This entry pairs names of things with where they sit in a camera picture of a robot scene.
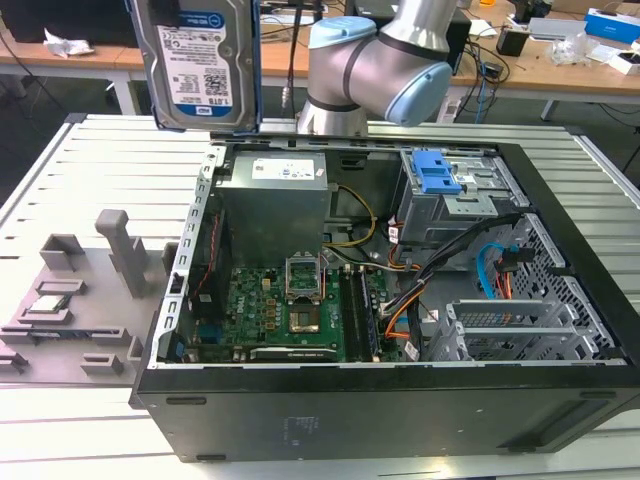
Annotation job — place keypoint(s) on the hard disk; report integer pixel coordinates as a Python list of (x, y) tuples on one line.
[(200, 65)]

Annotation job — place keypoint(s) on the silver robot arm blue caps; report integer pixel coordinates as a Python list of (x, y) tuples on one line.
[(340, 65)]

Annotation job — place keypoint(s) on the metal disk bay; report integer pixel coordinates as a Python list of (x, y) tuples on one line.
[(430, 215)]

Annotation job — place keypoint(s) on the large black equipment box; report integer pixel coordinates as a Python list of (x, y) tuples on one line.
[(75, 22)]

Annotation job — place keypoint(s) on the crumpled white paper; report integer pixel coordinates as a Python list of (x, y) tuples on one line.
[(67, 42)]

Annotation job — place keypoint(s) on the grey power supply unit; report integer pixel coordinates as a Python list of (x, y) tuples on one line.
[(270, 210)]

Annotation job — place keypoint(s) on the black case fan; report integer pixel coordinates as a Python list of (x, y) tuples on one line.
[(210, 265)]

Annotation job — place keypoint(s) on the black computer tower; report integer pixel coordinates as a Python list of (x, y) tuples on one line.
[(460, 35)]

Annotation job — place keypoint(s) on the white power strip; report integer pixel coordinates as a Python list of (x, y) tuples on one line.
[(450, 110)]

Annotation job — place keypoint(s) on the grey parts rack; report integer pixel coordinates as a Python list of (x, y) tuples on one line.
[(105, 310)]

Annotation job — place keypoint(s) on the blue plastic bay latch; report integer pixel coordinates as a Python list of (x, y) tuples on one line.
[(430, 170)]

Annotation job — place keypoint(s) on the green motherboard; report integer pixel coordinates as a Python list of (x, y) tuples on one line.
[(250, 310)]

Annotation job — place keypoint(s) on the silver CPU chip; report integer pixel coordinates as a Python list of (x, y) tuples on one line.
[(48, 303)]

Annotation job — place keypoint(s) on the CPU socket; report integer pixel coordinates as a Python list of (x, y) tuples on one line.
[(304, 321)]

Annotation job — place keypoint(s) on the small black box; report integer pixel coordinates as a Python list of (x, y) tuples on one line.
[(511, 41)]

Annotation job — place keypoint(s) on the black RAM slot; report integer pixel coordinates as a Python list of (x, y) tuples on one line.
[(351, 315)]

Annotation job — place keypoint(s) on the RAM stick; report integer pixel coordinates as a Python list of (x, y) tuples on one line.
[(370, 315)]

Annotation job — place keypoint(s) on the black graphics card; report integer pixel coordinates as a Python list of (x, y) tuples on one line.
[(295, 354)]

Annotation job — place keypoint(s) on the grey flat box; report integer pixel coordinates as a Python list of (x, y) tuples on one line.
[(555, 27)]

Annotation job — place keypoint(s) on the clear plastic bag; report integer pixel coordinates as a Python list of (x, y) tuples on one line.
[(575, 49)]

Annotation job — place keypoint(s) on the blue cardboard box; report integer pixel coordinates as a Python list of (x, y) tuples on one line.
[(612, 22)]

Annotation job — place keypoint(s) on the black PC case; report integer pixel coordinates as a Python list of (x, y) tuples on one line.
[(350, 425)]

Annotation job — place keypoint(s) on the silver metal drive cage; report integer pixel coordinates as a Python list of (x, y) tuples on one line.
[(500, 330)]

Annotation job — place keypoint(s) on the white tray black insert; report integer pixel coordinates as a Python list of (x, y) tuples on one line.
[(625, 61)]

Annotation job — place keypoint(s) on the wooden desk white frame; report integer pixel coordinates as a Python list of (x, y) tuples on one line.
[(75, 62)]

